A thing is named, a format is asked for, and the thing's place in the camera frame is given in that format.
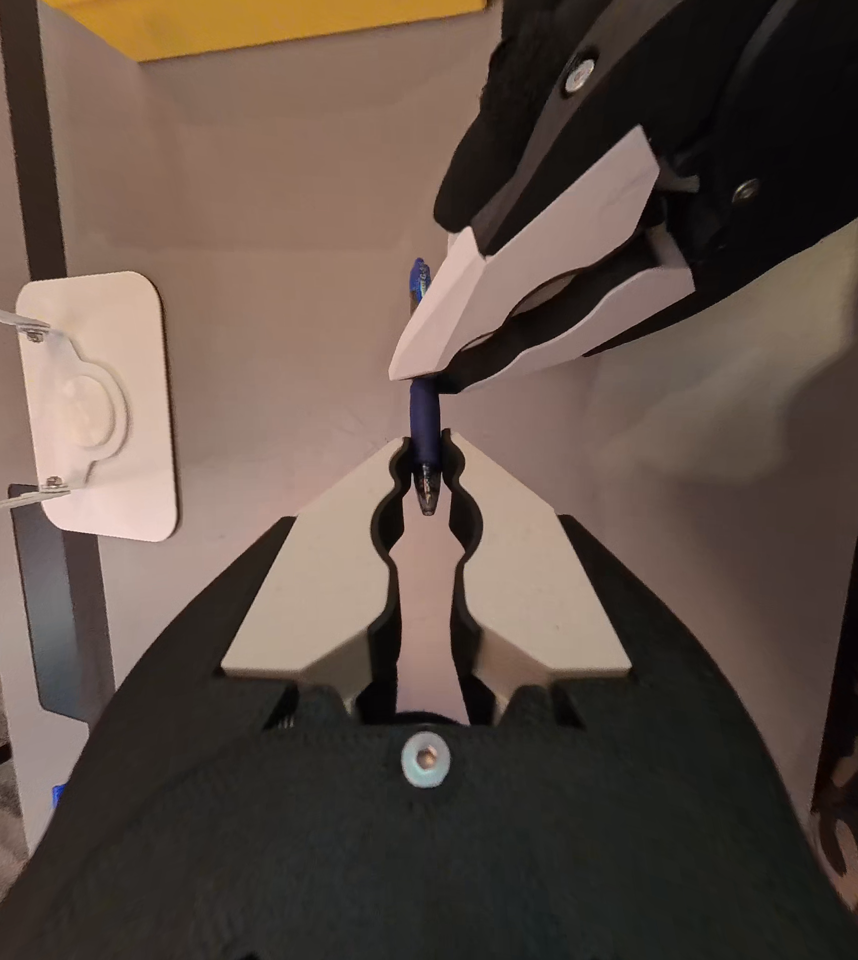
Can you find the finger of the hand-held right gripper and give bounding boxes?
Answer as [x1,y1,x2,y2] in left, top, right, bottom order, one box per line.
[387,125,664,381]
[441,240,697,396]

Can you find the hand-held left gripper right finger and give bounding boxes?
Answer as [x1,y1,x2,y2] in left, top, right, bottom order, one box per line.
[452,435,635,706]

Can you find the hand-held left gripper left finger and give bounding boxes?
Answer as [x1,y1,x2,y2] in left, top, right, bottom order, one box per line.
[221,435,407,702]

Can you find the blue pen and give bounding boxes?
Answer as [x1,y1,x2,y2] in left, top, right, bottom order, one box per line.
[405,257,446,520]

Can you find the yellow plastic bin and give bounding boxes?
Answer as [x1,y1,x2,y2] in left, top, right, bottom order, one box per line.
[44,0,490,64]

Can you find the person's right hand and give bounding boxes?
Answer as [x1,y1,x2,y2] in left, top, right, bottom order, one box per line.
[434,0,598,229]

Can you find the white board stand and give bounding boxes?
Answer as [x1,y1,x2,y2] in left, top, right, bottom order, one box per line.
[0,270,181,544]

